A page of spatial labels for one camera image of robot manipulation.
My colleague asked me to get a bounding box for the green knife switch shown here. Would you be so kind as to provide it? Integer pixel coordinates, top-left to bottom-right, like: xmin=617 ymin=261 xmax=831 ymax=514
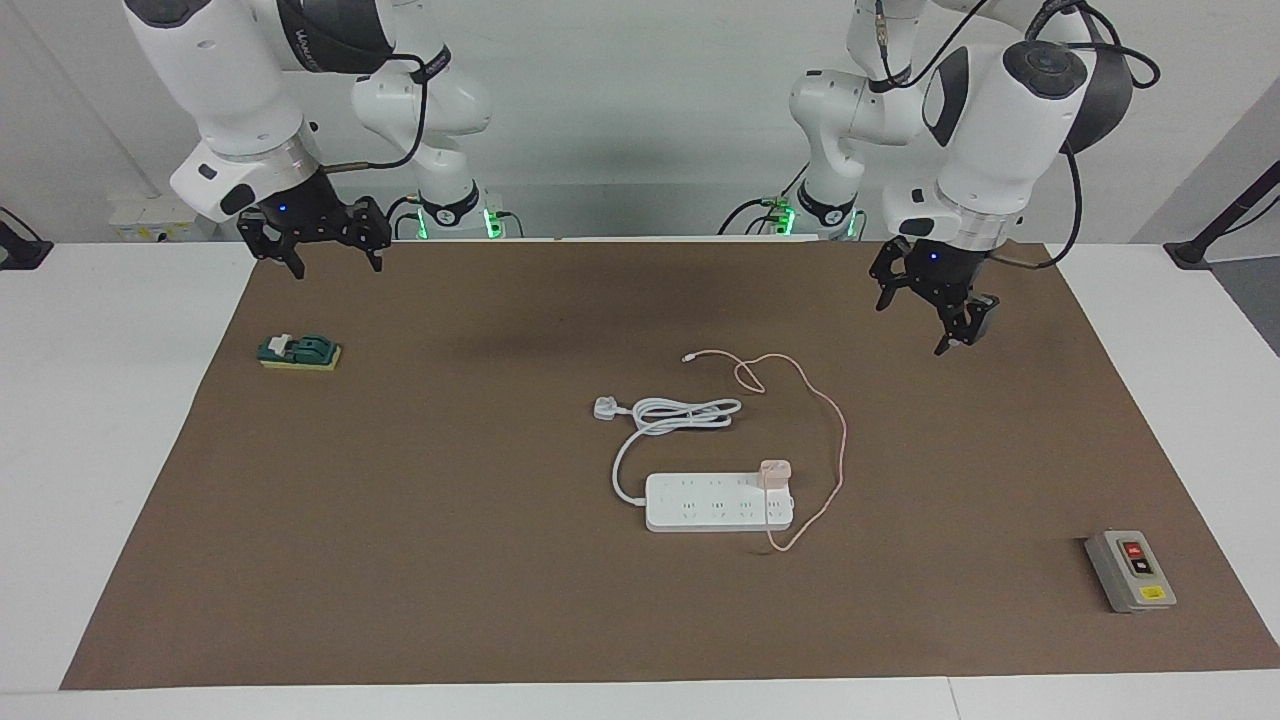
xmin=257 ymin=332 xmax=344 ymax=374

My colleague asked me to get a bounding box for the black table clamp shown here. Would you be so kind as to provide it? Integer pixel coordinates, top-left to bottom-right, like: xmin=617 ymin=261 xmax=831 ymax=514
xmin=0 ymin=206 xmax=54 ymax=272

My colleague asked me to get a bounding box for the white power strip cord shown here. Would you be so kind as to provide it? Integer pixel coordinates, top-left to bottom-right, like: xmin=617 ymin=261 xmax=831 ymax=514
xmin=593 ymin=396 xmax=744 ymax=507

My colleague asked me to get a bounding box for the white power strip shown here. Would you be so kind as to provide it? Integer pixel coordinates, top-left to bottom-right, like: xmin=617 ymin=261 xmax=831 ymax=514
xmin=645 ymin=472 xmax=797 ymax=534

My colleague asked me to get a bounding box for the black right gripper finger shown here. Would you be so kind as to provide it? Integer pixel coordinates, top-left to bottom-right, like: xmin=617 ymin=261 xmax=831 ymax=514
xmin=237 ymin=214 xmax=307 ymax=282
xmin=339 ymin=196 xmax=392 ymax=274

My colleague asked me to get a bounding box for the black base cable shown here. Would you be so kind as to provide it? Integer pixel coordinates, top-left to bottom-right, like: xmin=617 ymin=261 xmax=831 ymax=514
xmin=379 ymin=194 xmax=526 ymax=242
xmin=717 ymin=152 xmax=814 ymax=238

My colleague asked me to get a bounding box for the grey on-off switch box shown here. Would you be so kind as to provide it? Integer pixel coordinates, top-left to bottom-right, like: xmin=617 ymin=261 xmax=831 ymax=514
xmin=1084 ymin=529 xmax=1179 ymax=615

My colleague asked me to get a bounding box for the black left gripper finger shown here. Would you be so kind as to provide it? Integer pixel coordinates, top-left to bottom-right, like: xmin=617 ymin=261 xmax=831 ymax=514
xmin=869 ymin=239 xmax=910 ymax=312
xmin=934 ymin=289 xmax=1002 ymax=358

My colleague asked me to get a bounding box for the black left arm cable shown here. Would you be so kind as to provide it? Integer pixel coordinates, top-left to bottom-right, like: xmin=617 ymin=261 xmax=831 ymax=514
xmin=869 ymin=0 xmax=1162 ymax=272

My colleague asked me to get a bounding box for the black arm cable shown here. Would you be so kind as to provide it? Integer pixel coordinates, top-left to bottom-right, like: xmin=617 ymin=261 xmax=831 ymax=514
xmin=324 ymin=50 xmax=432 ymax=177
xmin=869 ymin=0 xmax=1162 ymax=272

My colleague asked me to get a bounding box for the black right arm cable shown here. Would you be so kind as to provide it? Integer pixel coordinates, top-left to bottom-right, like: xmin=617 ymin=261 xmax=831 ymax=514
xmin=324 ymin=50 xmax=432 ymax=177

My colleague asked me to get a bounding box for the brown table mat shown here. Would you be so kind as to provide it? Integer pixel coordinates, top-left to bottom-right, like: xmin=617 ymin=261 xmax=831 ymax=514
xmin=59 ymin=239 xmax=1280 ymax=692

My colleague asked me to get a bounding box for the black right base cable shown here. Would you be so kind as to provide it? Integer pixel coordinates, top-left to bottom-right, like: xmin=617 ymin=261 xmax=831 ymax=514
xmin=379 ymin=194 xmax=526 ymax=242

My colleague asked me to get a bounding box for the black left base cable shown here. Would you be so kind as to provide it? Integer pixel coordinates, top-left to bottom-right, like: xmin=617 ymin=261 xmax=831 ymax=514
xmin=717 ymin=152 xmax=814 ymax=238

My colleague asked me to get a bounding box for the white background box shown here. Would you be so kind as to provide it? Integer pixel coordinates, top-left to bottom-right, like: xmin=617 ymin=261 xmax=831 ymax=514
xmin=108 ymin=194 xmax=217 ymax=244

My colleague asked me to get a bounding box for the pink charging cable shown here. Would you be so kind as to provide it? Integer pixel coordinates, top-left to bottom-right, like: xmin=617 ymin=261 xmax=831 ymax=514
xmin=681 ymin=349 xmax=850 ymax=555

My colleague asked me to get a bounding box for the black clamp stand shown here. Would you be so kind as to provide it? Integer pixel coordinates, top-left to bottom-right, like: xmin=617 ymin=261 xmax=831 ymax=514
xmin=1164 ymin=160 xmax=1280 ymax=272

